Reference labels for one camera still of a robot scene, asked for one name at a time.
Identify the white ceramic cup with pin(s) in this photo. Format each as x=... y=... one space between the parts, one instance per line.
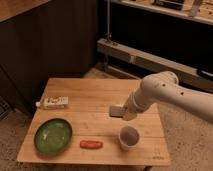
x=128 y=138

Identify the orange carrot toy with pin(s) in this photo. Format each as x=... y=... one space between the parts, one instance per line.
x=91 y=144

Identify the grey rectangular eraser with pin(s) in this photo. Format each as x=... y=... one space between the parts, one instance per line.
x=116 y=111

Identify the white toothpaste tube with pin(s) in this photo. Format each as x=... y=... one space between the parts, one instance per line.
x=53 y=103

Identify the green plate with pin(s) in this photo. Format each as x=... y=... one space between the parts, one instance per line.
x=53 y=136

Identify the metal pole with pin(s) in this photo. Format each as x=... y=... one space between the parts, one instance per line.
x=108 y=21

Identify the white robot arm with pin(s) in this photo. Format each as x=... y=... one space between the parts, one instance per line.
x=164 y=86

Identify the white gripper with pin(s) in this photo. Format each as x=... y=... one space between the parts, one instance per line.
x=129 y=114

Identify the small wooden table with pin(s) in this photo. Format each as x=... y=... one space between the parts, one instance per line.
x=89 y=100

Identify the long wooden bench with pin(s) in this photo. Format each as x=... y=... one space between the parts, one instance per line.
x=186 y=74

